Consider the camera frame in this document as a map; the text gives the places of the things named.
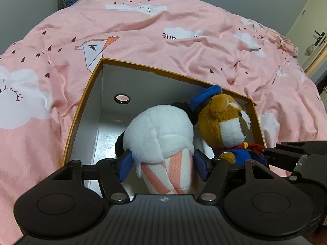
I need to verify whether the orange cardboard box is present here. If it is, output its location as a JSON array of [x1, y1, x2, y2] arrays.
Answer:
[[61, 57, 267, 197]]

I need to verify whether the pink cloud print duvet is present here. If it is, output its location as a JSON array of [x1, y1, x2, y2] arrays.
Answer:
[[0, 0, 327, 238]]

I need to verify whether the black door handle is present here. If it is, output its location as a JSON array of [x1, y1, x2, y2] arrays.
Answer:
[[314, 30, 326, 47]]

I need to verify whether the cream room door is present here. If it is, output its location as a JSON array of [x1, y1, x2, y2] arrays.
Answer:
[[285, 0, 327, 74]]

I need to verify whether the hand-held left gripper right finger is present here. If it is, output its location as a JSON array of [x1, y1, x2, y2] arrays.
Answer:
[[193, 149, 284, 202]]

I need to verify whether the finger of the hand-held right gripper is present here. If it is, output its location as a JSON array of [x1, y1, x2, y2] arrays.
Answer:
[[263, 148, 300, 170], [275, 141, 327, 156]]

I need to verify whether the duck plush with blue card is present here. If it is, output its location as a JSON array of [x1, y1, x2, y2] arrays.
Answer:
[[189, 85, 269, 166]]

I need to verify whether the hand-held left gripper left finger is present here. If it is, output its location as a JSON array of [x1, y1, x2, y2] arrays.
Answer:
[[51, 151, 134, 202]]

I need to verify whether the white ice cream plush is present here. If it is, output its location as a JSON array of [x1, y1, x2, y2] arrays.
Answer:
[[114, 104, 198, 196]]

